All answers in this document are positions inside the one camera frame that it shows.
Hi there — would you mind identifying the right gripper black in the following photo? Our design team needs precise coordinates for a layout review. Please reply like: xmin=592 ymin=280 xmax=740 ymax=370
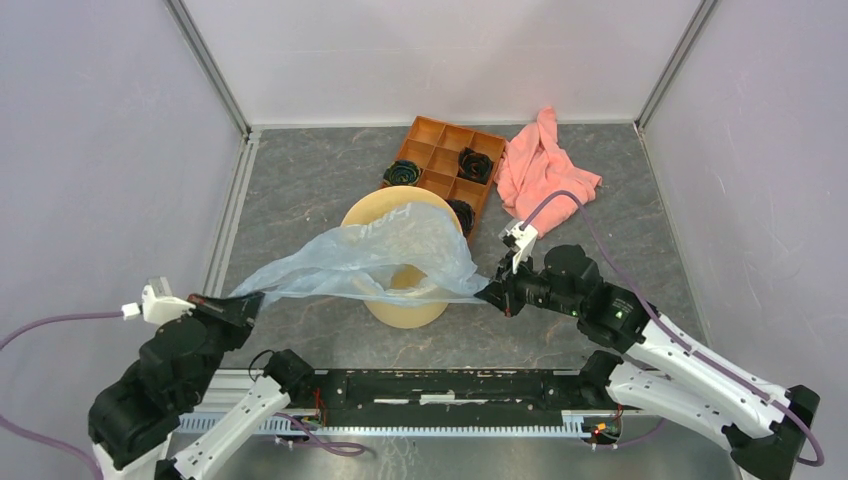
xmin=473 ymin=248 xmax=581 ymax=317

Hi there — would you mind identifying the light blue plastic trash bag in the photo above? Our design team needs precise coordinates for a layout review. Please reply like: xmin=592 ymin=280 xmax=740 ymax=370
xmin=231 ymin=202 xmax=488 ymax=307

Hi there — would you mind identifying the tan cylindrical trash bin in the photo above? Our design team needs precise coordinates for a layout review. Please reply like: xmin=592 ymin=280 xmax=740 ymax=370
xmin=341 ymin=186 xmax=462 ymax=329

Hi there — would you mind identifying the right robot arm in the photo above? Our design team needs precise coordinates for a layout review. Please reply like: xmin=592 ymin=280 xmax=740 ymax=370
xmin=475 ymin=245 xmax=825 ymax=479

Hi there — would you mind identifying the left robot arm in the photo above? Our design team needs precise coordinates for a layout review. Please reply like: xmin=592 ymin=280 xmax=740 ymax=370
xmin=88 ymin=292 xmax=315 ymax=479

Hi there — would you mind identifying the pink cloth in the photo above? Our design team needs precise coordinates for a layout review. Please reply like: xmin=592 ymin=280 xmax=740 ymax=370
xmin=495 ymin=106 xmax=602 ymax=237

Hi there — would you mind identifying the orange compartment tray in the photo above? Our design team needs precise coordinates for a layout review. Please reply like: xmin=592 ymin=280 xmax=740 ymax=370
xmin=384 ymin=116 xmax=507 ymax=239

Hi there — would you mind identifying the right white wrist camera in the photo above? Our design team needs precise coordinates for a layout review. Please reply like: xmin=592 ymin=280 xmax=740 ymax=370
xmin=499 ymin=219 xmax=539 ymax=274

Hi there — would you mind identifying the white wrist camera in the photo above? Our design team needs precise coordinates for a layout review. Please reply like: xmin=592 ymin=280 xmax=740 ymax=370
xmin=499 ymin=219 xmax=539 ymax=274
xmin=121 ymin=276 xmax=195 ymax=326

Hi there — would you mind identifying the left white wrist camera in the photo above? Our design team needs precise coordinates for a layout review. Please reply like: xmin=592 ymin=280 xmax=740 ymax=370
xmin=121 ymin=276 xmax=195 ymax=326

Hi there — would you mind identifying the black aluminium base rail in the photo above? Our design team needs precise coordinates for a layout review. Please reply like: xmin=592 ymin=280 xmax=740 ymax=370
xmin=172 ymin=368 xmax=697 ymax=446

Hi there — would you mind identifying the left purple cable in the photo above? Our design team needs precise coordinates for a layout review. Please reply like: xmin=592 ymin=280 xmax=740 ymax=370
xmin=0 ymin=311 xmax=127 ymax=480

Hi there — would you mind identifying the purple cable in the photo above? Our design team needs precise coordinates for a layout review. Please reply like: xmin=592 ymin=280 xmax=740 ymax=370
xmin=0 ymin=311 xmax=127 ymax=480
xmin=519 ymin=190 xmax=827 ymax=468

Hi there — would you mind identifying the left corner aluminium post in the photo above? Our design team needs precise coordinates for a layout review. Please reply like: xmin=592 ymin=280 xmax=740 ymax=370
xmin=164 ymin=0 xmax=252 ymax=138

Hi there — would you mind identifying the corner aluminium post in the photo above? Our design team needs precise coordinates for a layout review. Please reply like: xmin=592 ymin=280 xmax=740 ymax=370
xmin=634 ymin=0 xmax=720 ymax=135
xmin=164 ymin=0 xmax=252 ymax=138

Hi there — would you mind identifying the right corner aluminium post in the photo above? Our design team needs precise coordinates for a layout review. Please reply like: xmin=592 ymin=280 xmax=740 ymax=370
xmin=634 ymin=0 xmax=720 ymax=135

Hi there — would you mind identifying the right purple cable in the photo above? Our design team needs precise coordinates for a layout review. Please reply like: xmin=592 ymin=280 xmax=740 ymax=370
xmin=519 ymin=190 xmax=827 ymax=468

